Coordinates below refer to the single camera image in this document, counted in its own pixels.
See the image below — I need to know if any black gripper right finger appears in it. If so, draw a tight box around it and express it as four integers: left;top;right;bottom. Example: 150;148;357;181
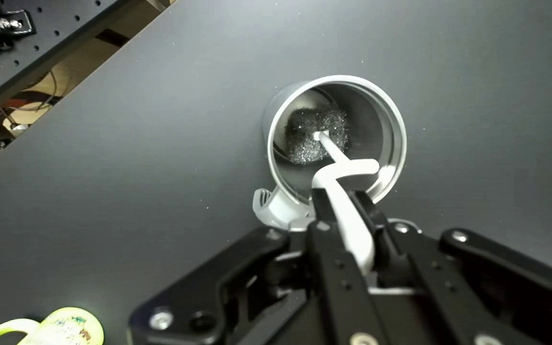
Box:
351;192;518;345

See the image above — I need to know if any yellow green mug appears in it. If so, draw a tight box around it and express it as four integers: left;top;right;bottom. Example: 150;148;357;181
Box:
0;307;106;345

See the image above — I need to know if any stainless steel flask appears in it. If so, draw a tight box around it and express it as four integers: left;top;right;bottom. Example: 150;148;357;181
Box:
252;75;409;230

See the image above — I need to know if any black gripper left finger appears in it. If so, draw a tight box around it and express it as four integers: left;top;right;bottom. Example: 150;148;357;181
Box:
309;190;390;345

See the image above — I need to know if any white bottle brush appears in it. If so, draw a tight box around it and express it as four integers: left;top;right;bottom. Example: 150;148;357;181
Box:
284;108;380;274

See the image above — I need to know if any black perforated board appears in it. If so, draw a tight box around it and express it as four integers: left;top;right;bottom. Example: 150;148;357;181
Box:
0;0;142;104

